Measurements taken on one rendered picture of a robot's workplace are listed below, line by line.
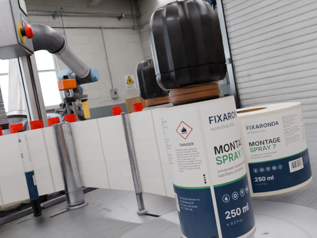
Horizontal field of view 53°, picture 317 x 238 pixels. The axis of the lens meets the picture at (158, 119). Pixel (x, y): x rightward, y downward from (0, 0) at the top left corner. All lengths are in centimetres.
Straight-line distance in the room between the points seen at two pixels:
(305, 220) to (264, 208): 7
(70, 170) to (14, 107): 73
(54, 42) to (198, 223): 122
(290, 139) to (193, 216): 30
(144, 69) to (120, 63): 677
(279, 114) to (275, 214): 18
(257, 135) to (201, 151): 25
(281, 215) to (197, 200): 17
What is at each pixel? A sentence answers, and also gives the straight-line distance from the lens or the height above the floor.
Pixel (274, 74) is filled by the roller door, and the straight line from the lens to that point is 537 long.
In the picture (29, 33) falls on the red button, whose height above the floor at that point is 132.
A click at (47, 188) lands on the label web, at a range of 75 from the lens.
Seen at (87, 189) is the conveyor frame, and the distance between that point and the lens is 91.
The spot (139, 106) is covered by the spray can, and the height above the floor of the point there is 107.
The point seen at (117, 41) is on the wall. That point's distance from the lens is 761.
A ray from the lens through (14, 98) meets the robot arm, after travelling 141.
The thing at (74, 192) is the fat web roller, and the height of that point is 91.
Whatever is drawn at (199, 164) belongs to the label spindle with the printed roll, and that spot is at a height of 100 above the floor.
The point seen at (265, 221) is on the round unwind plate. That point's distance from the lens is 47.
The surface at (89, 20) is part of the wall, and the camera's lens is 742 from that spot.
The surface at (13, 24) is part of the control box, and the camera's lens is 93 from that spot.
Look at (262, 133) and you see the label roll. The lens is 57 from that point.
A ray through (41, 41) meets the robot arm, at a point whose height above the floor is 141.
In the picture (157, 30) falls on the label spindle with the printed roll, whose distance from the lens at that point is 35.
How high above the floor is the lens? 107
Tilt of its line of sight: 3 degrees down
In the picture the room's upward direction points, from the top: 10 degrees counter-clockwise
